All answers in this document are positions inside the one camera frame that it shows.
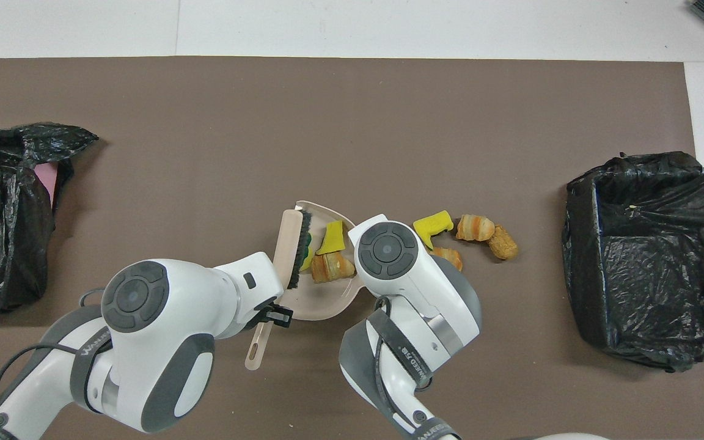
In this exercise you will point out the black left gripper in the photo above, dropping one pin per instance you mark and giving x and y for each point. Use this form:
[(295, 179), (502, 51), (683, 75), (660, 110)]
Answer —
[(275, 316)]

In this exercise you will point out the beige plastic dustpan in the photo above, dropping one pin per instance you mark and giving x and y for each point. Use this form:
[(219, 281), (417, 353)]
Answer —
[(321, 299)]

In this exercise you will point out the beige brush with black bristles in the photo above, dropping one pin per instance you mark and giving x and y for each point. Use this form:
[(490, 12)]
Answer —
[(285, 250)]

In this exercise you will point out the striped toy croissant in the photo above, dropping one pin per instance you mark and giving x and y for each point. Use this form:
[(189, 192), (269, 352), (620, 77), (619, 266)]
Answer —
[(330, 267), (475, 228), (450, 256)]

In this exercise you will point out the yellow wavy sponge piece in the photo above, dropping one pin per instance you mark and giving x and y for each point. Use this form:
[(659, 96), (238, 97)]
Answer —
[(308, 247)]

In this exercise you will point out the yellow trapezoid sponge piece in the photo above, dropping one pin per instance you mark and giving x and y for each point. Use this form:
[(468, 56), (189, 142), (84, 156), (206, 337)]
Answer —
[(332, 239)]

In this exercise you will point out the yellow notched sponge piece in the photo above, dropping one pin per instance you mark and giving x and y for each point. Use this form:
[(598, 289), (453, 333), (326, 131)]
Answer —
[(431, 225)]

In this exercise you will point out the brown toy bread roll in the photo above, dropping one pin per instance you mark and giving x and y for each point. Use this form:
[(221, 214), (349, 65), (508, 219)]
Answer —
[(503, 243)]

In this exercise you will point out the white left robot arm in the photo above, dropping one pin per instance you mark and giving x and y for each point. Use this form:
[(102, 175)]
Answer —
[(162, 342)]

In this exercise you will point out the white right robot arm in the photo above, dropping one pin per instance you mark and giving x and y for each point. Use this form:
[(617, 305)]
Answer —
[(413, 281)]

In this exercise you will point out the pink plastic bin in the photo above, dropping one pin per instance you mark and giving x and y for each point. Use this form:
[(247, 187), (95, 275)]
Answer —
[(47, 183)]

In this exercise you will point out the black bag lined rectangular bin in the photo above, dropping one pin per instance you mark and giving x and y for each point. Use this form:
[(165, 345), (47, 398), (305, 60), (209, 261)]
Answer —
[(633, 287)]

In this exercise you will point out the brown paper table mat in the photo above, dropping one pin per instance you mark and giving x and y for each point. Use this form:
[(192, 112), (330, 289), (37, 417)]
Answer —
[(388, 98)]

